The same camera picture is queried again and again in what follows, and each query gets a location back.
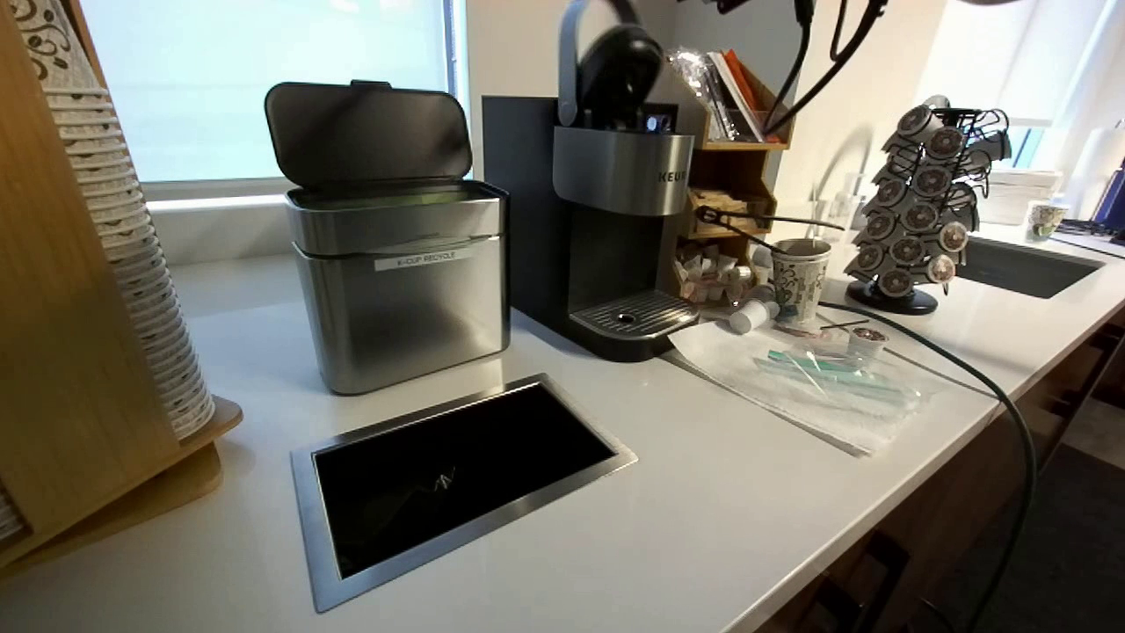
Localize black silver coffeemaker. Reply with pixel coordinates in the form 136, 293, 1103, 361
482, 0, 697, 361

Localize wooden condiment organizer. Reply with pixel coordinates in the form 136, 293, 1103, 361
671, 49, 786, 309

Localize stainless steel waste bin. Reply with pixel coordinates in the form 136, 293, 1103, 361
262, 80, 507, 395

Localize small white creamer cup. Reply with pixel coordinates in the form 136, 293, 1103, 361
727, 301, 773, 335

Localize patterned paper cup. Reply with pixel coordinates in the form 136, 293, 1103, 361
773, 240, 828, 329

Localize plastic bag of stirrers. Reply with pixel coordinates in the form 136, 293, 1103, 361
671, 325, 943, 457

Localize black coffee pod carousel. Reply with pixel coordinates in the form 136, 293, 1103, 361
845, 94, 1012, 313

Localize wooden cup dispenser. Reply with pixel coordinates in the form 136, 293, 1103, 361
0, 14, 241, 578

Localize stack of paper cups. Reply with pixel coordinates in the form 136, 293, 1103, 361
8, 0, 223, 448

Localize countertop trash chute frame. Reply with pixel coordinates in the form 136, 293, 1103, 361
287, 376, 636, 611

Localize dark green cable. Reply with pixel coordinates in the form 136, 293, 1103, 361
819, 300, 1043, 633

